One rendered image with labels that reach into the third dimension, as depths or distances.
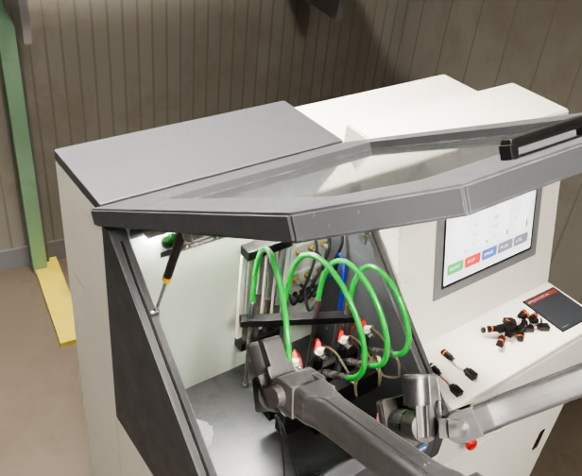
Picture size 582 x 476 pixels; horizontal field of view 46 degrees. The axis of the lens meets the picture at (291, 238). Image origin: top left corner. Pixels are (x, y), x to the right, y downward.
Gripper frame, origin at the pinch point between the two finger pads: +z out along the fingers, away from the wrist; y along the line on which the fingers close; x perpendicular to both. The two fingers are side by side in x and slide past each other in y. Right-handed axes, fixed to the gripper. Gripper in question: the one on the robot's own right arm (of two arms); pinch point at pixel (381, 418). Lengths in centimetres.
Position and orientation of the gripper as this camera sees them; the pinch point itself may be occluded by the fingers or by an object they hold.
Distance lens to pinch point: 154.9
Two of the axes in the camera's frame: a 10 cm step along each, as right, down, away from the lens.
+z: -3.1, 1.6, 9.4
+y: -1.6, -9.8, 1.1
